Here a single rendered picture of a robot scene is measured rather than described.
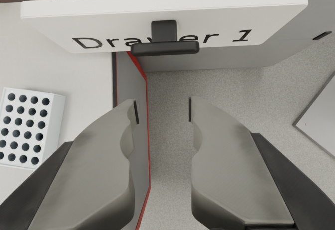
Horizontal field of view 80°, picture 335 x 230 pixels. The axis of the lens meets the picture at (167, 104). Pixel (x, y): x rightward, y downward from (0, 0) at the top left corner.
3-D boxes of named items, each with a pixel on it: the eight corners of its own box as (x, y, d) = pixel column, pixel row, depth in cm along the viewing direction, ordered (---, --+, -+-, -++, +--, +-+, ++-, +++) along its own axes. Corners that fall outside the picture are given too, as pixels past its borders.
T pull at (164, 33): (198, 54, 22) (200, 50, 21) (131, 57, 23) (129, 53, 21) (197, 23, 23) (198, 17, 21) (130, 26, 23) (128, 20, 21)
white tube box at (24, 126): (54, 165, 35) (40, 171, 32) (7, 159, 36) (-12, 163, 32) (66, 96, 36) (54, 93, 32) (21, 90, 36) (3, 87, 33)
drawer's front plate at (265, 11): (260, 45, 31) (311, 3, 20) (71, 54, 31) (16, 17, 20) (260, 33, 31) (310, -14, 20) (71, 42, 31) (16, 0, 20)
